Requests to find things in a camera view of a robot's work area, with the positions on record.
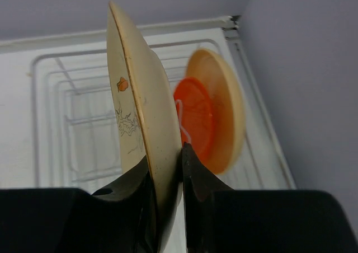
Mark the white wire dish rack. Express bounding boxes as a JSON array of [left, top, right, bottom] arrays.
[[30, 39, 297, 189]]

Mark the orange plate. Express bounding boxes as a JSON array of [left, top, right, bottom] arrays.
[[173, 77, 214, 162]]

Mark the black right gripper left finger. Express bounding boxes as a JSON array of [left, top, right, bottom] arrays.
[[1, 159, 157, 252]]

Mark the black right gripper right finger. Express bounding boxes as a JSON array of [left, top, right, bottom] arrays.
[[181, 144, 357, 252]]

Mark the beige bird plate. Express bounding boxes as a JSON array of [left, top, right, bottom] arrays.
[[106, 2, 182, 252]]

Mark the small beige plate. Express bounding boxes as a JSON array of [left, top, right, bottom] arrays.
[[185, 48, 246, 175]]

